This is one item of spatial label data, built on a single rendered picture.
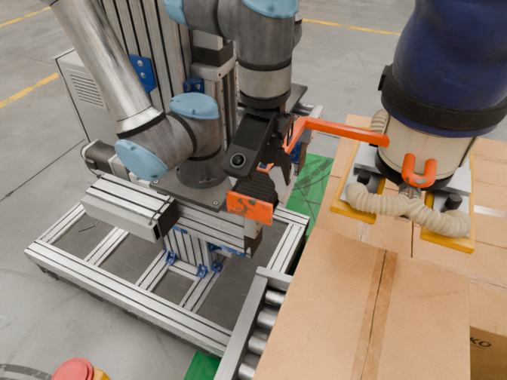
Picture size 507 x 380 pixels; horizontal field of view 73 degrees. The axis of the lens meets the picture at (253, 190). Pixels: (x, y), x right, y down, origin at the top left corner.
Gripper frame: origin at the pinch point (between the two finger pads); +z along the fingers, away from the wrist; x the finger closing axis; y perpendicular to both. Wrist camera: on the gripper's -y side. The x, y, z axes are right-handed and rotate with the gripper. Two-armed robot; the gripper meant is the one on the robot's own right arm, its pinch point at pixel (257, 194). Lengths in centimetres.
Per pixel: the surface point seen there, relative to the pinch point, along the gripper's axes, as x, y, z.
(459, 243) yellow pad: -37.6, 13.5, 10.9
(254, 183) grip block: 0.5, -0.1, -2.7
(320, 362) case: -19.2, -11.4, 30.5
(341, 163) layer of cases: -3, 103, 71
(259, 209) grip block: -2.2, -4.1, -1.2
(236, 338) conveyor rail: 6, -2, 66
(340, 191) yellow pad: -12.6, 18.5, 10.8
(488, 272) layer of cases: -70, 62, 71
